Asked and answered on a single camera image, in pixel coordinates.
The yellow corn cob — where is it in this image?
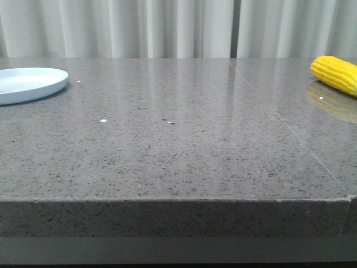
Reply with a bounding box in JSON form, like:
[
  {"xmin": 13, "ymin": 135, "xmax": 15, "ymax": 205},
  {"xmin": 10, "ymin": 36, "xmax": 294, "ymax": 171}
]
[{"xmin": 310, "ymin": 55, "xmax": 356, "ymax": 98}]

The white pleated curtain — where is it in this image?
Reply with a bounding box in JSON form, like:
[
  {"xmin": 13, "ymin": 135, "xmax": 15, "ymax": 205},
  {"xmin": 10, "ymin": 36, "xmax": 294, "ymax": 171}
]
[{"xmin": 1, "ymin": 1, "xmax": 356, "ymax": 58}]

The light blue round plate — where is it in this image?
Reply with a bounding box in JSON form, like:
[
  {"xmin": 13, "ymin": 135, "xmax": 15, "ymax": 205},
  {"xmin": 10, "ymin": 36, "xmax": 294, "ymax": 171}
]
[{"xmin": 1, "ymin": 68, "xmax": 69, "ymax": 105}]

